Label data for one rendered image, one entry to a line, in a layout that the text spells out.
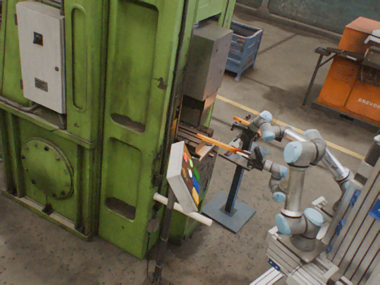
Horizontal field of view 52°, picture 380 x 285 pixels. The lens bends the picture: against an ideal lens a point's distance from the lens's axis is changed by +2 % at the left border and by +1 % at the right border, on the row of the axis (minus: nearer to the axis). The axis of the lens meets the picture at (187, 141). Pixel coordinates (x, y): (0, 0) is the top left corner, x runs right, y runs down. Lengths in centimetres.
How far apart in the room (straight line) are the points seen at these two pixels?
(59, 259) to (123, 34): 175
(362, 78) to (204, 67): 375
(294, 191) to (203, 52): 97
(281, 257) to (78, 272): 148
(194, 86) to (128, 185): 91
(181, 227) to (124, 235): 45
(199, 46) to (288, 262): 142
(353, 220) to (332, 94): 388
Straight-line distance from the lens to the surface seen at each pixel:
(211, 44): 235
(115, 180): 293
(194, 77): 246
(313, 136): 256
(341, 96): 611
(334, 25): 1014
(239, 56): 642
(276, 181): 270
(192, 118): 306
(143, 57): 237
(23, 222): 352
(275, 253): 260
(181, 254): 328
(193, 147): 273
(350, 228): 246
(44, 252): 327
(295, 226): 228
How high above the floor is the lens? 247
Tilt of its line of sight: 33 degrees down
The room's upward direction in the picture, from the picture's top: 11 degrees clockwise
